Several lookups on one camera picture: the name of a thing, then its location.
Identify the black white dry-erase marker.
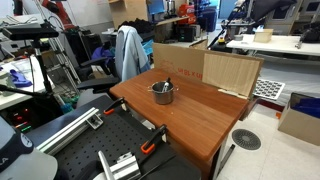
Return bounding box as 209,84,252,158
161,77,172,93

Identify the small stainless steel pot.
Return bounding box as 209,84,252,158
147,80,180,106

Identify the large cardboard box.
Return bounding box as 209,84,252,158
152,37,265,100

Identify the light blue hanging jacket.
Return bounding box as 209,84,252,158
114,25,152,83

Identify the black orange bar clamp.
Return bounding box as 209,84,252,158
103,96,129,116
139,124,169,155

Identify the black office chair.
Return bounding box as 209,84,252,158
74,55,122,98

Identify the purple blue backpack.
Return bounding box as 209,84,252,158
90,45,116,66

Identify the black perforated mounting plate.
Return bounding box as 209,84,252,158
53,95,203,180

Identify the grey metal table leg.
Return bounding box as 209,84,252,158
216,143,236,178

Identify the round metal floor drain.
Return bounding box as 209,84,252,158
231,128,263,151

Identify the checkered calibration board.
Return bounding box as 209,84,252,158
252,78,286,101

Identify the small pale wooden box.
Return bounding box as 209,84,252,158
253,28,275,44

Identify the long white work table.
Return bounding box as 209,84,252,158
225,33,320,58

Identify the white side desk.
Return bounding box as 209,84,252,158
0,54,48,111

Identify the open cardboard box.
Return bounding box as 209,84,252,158
277,92,320,147

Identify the blue plastic object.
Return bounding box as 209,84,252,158
9,68,33,89

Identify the black controller box with lights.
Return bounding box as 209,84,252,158
6,104,38,134

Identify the aluminium extrusion rail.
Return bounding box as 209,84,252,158
35,106,105,157
97,149,142,180

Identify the black camera tripod stand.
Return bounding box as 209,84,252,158
0,39,56,101

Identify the black stereo camera bar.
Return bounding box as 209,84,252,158
0,26,60,42

